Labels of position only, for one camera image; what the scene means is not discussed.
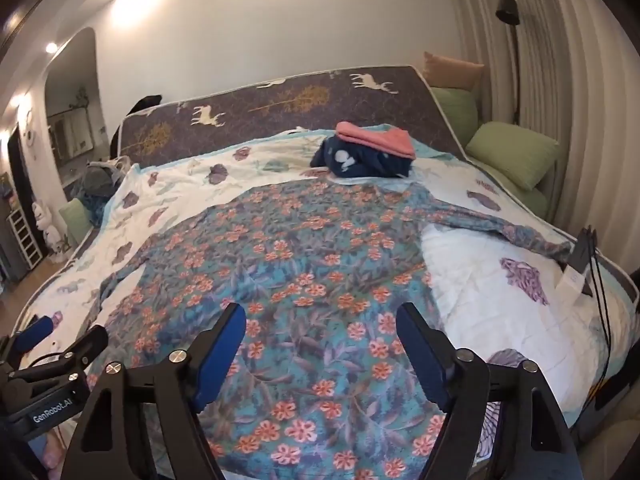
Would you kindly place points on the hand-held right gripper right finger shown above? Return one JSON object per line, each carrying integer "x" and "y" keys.
{"x": 425, "y": 360}

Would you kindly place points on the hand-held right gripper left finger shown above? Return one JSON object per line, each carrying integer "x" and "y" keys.
{"x": 220, "y": 355}

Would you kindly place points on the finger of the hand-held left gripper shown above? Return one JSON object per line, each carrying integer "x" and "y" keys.
{"x": 85, "y": 347}
{"x": 30, "y": 335}

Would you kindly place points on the teal floral shirt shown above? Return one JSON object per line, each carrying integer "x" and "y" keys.
{"x": 310, "y": 260}

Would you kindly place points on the pile of grey clothes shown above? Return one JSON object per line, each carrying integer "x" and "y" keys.
{"x": 97, "y": 180}

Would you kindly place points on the white seashell print quilt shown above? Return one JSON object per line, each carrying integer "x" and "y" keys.
{"x": 475, "y": 285}

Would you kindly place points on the white ladder rack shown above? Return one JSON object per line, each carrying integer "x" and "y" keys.
{"x": 25, "y": 240}

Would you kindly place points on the small green cushion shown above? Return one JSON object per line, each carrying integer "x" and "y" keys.
{"x": 75, "y": 222}

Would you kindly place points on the black charger plug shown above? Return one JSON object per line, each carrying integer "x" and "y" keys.
{"x": 582, "y": 250}

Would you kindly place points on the navy star print garment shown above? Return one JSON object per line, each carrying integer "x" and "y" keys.
{"x": 360, "y": 162}

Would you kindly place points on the pink folded garment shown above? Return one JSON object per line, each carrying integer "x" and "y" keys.
{"x": 385, "y": 141}

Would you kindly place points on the large green pillow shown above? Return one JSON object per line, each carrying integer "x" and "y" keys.
{"x": 515, "y": 152}

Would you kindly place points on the black chair back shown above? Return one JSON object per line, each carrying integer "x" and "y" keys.
{"x": 147, "y": 102}

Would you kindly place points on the purple deer print mattress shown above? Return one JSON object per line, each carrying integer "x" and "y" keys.
{"x": 300, "y": 105}

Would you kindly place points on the round ceiling spotlight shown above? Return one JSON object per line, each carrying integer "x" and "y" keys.
{"x": 50, "y": 48}

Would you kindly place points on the peach pillow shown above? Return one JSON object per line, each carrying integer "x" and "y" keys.
{"x": 452, "y": 72}

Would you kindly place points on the beige pleated curtain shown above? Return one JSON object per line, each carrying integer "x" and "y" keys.
{"x": 575, "y": 85}

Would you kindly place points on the black floor lamp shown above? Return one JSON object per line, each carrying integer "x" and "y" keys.
{"x": 507, "y": 7}

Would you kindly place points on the wall mirror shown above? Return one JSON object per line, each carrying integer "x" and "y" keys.
{"x": 75, "y": 132}

